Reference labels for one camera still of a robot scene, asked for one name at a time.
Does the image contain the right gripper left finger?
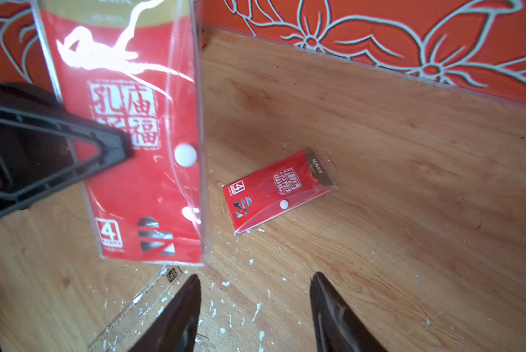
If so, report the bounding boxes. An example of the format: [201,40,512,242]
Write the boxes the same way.
[129,274,201,352]

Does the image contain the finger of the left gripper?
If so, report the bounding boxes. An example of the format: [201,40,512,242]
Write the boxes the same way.
[0,84,132,219]

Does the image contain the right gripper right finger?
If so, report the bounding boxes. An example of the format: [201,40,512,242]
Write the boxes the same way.
[309,272,386,352]

